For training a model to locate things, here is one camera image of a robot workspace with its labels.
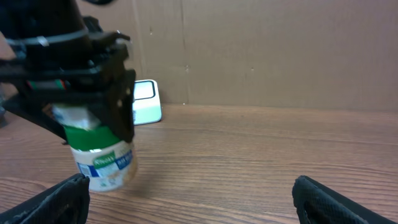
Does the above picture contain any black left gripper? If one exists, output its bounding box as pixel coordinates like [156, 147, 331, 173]
[1, 0, 136, 144]

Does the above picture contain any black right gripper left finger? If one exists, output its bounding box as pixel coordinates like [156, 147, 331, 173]
[1, 173, 90, 224]

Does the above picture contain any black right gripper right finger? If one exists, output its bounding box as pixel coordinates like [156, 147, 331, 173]
[292, 175, 396, 224]

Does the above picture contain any green lid Knorr jar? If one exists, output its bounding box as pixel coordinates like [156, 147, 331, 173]
[52, 104, 138, 192]

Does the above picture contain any white barcode scanner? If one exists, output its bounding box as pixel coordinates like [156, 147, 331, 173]
[132, 80, 162, 126]

